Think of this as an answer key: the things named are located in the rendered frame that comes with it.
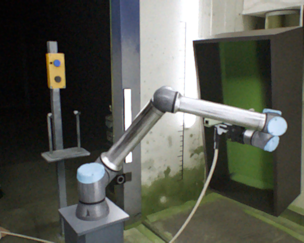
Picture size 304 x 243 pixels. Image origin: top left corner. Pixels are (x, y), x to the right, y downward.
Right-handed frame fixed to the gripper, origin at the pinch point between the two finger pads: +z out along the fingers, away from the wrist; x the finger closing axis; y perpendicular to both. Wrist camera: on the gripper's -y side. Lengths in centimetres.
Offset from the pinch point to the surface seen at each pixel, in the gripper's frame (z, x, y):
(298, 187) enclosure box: -32, 62, 53
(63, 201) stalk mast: 108, -54, 87
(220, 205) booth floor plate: 46, 87, 118
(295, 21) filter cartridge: 30, 153, -64
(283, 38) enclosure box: -21, 26, -51
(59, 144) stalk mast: 114, -51, 37
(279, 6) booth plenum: 39, 137, -76
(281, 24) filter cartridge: 40, 148, -61
